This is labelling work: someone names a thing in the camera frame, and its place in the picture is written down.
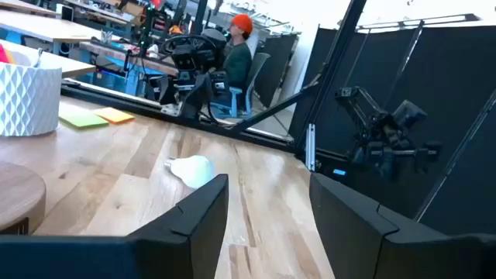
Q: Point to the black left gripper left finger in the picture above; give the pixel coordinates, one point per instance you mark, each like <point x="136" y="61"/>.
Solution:
<point x="193" y="232"/>

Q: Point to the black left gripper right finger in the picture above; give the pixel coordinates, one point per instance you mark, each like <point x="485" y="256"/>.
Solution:
<point x="348" y="232"/>

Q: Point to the white lightbulb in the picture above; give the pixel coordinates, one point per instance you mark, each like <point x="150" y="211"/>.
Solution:
<point x="193" y="170"/>

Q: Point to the wooden lamp with black socket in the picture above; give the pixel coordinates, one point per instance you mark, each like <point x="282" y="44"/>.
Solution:
<point x="19" y="193"/>

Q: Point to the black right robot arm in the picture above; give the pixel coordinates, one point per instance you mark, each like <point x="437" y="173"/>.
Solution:
<point x="360" y="104"/>

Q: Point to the black background robot arm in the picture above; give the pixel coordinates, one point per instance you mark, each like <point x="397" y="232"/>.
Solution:
<point x="191" y="58"/>

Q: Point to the grey office chair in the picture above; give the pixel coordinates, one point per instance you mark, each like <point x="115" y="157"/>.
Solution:
<point x="255" y="69"/>

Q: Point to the green sticky note pad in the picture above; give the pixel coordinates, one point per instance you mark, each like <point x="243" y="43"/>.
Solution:
<point x="81" y="120"/>

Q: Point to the person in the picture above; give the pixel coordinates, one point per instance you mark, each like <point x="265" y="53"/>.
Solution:
<point x="237" y="62"/>

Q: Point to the large light wooden table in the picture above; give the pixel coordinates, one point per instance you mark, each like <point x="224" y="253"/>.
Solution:
<point x="66" y="64"/>

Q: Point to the white textured pen cup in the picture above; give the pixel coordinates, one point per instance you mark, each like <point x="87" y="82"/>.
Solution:
<point x="27" y="100"/>

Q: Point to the white pen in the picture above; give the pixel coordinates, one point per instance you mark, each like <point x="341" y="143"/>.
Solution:
<point x="38" y="58"/>

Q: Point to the silver frame bracket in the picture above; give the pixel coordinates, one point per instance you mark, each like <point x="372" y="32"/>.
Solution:
<point x="310" y="147"/>

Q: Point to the black aluminium table frame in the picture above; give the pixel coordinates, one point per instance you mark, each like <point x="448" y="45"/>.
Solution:
<point x="333" y="58"/>

